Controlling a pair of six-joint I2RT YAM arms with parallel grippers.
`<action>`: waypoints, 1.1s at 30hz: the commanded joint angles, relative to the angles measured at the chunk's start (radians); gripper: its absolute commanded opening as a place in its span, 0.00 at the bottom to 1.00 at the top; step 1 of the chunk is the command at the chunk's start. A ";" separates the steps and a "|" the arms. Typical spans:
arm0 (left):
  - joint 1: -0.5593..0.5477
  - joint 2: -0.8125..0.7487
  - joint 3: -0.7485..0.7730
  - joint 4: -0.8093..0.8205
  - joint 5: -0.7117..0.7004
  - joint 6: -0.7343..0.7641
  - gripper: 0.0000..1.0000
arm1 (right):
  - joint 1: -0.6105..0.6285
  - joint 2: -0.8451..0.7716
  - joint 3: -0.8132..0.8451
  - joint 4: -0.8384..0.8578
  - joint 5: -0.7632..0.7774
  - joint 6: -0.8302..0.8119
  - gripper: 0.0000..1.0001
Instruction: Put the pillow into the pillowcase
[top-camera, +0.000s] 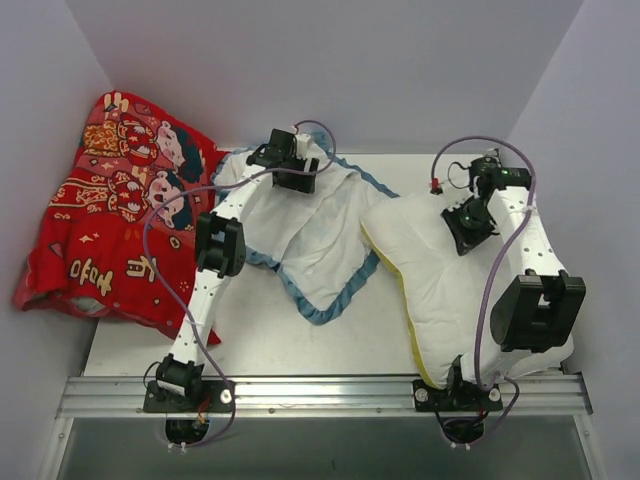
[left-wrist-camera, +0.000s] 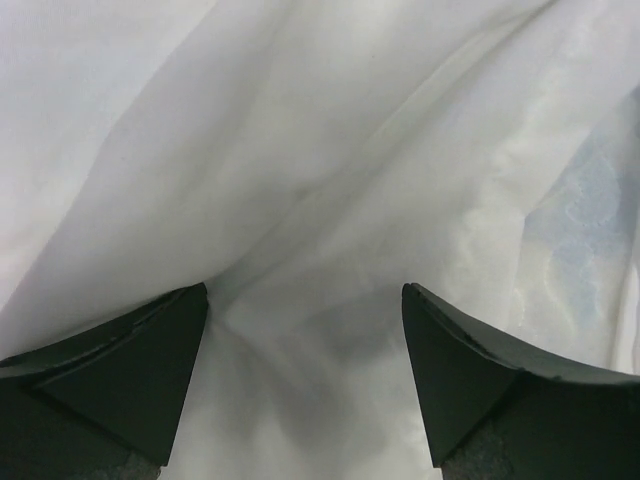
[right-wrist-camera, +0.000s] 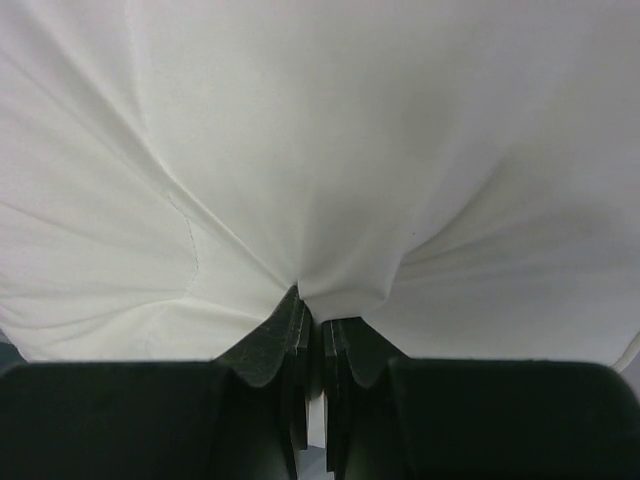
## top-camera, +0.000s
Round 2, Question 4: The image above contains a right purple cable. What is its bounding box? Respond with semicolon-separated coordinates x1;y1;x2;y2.
430;134;539;446

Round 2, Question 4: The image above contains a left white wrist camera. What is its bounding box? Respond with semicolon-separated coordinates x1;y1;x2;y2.
293;133;315;159

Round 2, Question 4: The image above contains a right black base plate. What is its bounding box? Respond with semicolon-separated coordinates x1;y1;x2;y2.
412;379;503;413

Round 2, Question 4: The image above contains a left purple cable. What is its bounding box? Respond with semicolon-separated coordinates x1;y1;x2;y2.
142;119;339;447

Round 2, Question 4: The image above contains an aluminium front rail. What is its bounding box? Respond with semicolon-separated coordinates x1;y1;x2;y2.
57;371;592;419

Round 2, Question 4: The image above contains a blue white bear pillowcase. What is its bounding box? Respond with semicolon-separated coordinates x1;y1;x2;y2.
243;131;397;326

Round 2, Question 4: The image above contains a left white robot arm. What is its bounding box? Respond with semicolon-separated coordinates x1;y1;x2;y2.
153;129;321;411

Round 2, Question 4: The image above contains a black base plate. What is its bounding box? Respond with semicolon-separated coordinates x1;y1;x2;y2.
142;379;232;414
412;379;503;413

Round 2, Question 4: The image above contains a purple cable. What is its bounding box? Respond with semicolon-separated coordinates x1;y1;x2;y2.
430;134;539;446
142;119;339;447

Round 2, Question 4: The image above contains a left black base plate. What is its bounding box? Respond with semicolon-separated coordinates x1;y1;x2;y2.
142;379;232;414

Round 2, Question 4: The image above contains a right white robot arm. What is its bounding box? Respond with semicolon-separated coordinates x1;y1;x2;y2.
442;155;586;409

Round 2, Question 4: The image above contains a red patterned pillow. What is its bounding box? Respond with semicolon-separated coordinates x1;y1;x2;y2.
13;91;225;338

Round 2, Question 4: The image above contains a white pillow yellow edge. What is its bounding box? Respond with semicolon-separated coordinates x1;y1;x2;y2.
359;192;575;391

